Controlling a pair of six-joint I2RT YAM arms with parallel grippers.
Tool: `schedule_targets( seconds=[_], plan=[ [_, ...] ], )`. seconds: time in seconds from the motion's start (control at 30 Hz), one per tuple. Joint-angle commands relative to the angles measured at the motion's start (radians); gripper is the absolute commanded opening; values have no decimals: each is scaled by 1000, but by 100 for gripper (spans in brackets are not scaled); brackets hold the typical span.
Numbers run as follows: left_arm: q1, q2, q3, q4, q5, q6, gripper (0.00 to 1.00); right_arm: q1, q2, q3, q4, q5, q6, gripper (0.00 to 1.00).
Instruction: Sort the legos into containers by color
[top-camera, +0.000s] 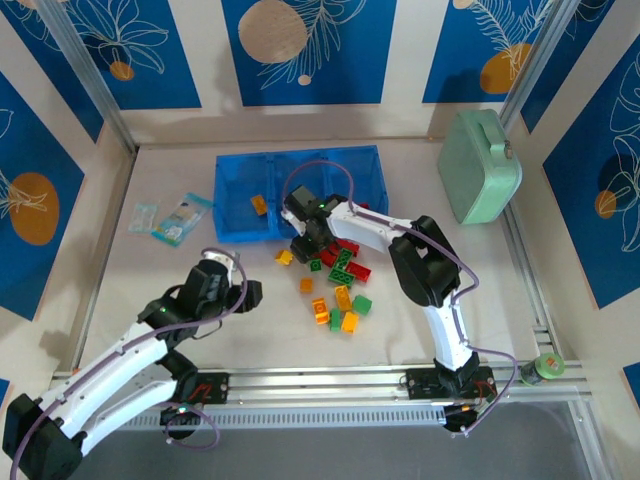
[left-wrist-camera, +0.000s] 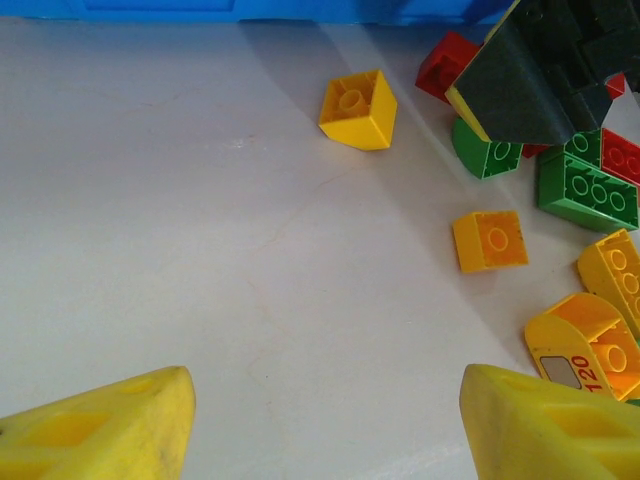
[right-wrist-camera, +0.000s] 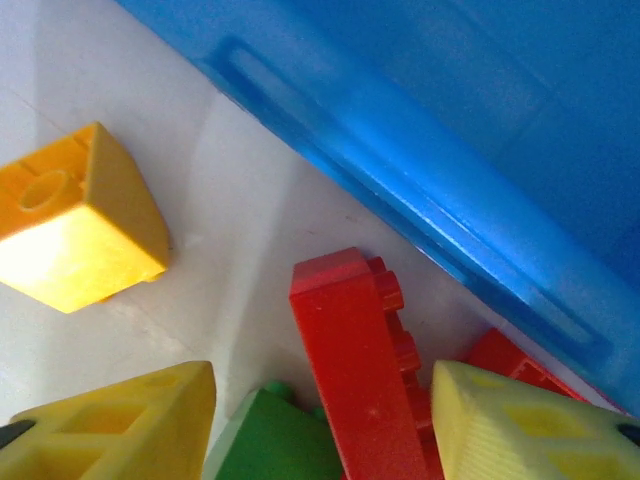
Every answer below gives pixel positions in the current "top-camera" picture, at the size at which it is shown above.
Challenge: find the long red lego brick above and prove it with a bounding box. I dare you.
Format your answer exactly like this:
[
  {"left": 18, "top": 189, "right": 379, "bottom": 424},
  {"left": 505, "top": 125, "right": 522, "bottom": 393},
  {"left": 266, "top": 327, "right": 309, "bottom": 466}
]
[{"left": 345, "top": 262, "right": 374, "bottom": 284}]

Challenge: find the blue three-compartment plastic bin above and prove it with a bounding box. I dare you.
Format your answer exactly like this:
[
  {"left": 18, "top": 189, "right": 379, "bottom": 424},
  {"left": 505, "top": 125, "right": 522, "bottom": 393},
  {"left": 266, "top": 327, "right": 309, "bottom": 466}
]
[{"left": 213, "top": 144, "right": 390, "bottom": 245}]

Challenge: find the light blue snack packet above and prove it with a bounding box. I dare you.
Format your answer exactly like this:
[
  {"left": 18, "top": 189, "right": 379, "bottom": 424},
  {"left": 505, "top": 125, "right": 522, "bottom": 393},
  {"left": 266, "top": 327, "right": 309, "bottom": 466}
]
[{"left": 149, "top": 192, "right": 214, "bottom": 249}]

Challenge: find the small clear plastic packet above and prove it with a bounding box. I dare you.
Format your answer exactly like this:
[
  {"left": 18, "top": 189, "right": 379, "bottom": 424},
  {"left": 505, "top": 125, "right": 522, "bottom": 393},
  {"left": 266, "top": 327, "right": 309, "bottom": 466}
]
[{"left": 127, "top": 201, "right": 161, "bottom": 235}]

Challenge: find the black connector box with LED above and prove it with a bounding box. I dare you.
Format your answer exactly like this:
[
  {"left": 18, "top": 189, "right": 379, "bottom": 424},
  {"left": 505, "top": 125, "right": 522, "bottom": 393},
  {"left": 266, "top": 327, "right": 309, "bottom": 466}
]
[
  {"left": 159, "top": 403, "right": 204, "bottom": 429},
  {"left": 442, "top": 403, "right": 489, "bottom": 434}
]

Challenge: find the mint green carry case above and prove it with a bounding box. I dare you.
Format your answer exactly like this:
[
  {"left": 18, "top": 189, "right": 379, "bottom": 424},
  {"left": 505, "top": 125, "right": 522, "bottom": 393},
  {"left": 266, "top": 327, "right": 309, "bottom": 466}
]
[{"left": 437, "top": 108, "right": 524, "bottom": 226}]

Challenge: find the translucent grey panel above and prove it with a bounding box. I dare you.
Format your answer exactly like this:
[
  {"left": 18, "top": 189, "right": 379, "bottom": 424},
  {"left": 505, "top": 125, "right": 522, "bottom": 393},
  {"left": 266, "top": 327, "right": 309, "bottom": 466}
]
[{"left": 74, "top": 399, "right": 614, "bottom": 480}]

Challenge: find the green tape roll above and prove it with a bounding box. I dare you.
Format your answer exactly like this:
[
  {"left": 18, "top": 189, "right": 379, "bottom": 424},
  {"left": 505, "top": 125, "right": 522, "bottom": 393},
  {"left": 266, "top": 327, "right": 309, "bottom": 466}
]
[{"left": 520, "top": 352, "right": 567, "bottom": 387}]

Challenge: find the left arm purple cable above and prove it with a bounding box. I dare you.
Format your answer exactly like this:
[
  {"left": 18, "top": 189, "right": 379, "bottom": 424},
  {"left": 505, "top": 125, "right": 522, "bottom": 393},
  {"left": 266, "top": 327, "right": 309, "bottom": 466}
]
[{"left": 8, "top": 247, "right": 249, "bottom": 480}]

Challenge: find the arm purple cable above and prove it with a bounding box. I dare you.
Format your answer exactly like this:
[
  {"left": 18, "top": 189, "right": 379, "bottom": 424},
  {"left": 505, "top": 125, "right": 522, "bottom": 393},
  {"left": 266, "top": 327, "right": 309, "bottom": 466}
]
[
  {"left": 282, "top": 160, "right": 519, "bottom": 439},
  {"left": 8, "top": 247, "right": 249, "bottom": 480}
]

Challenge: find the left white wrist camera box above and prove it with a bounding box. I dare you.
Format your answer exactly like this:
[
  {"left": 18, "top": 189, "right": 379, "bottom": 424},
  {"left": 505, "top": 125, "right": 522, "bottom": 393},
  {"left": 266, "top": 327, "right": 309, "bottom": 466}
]
[{"left": 201, "top": 247, "right": 240, "bottom": 274}]

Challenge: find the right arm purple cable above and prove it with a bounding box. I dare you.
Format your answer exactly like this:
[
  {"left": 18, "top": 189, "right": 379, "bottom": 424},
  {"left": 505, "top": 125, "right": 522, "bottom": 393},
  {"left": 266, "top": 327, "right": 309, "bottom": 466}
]
[{"left": 282, "top": 160, "right": 519, "bottom": 439}]

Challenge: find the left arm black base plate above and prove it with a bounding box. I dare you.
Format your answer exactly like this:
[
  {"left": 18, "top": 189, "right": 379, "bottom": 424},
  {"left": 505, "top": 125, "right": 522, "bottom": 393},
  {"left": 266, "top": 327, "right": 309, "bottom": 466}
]
[{"left": 174, "top": 372, "right": 231, "bottom": 406}]

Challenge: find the aluminium mounting rail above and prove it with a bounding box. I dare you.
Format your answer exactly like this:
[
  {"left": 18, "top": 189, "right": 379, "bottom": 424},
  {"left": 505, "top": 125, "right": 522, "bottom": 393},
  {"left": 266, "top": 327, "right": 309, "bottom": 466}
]
[{"left": 42, "top": 362, "right": 594, "bottom": 414}]

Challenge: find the grey slotted cable duct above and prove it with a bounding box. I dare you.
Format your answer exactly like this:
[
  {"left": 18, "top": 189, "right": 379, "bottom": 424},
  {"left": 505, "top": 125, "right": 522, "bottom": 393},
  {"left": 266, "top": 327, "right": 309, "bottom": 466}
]
[{"left": 99, "top": 404, "right": 451, "bottom": 434}]

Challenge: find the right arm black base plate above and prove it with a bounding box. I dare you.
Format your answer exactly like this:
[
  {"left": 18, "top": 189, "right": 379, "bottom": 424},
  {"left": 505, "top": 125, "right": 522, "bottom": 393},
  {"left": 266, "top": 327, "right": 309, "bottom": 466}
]
[{"left": 399, "top": 368, "right": 497, "bottom": 401}]

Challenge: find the aluminium frame post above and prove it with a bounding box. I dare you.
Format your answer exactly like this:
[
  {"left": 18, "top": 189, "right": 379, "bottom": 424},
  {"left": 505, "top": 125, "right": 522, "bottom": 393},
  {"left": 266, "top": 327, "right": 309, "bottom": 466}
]
[
  {"left": 498, "top": 0, "right": 576, "bottom": 131},
  {"left": 35, "top": 0, "right": 140, "bottom": 154}
]

